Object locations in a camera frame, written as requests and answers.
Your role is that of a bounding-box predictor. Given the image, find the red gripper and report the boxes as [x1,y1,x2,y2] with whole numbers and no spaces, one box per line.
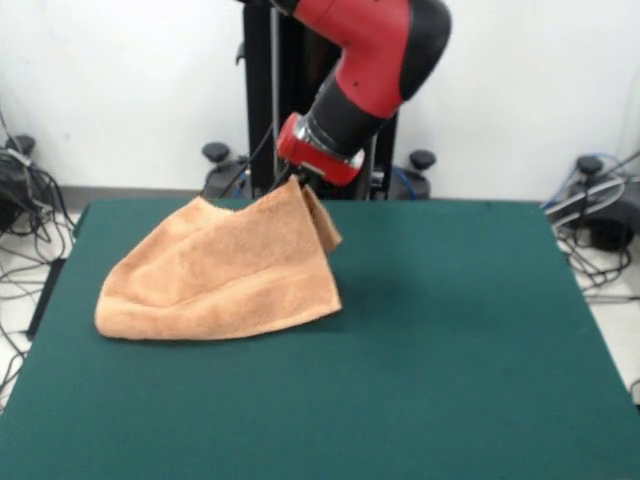
[273,113,366,194]

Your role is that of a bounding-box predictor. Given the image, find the tan terry towel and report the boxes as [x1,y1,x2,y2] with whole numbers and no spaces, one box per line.
[94,177,345,342]

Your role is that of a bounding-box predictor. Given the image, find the dark green table cloth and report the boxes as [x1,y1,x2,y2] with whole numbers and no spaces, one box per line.
[0,198,640,480]

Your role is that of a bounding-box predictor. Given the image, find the dark grey stand base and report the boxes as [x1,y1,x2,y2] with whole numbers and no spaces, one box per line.
[0,134,56,236]
[544,154,640,251]

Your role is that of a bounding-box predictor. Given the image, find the black pedestal cable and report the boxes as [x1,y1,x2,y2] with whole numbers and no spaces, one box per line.
[227,124,279,199]

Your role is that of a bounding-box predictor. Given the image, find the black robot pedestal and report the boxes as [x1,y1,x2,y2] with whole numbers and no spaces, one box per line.
[199,0,436,201]

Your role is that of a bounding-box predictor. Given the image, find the short blue cable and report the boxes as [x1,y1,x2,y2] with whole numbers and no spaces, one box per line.
[391,167,416,199]

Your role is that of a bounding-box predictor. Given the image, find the black cable bundle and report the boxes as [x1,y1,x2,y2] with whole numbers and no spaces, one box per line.
[0,164,76,401]
[549,224,640,304]

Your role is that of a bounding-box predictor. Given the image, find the long blue cable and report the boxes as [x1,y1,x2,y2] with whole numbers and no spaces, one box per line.
[541,152,631,211]

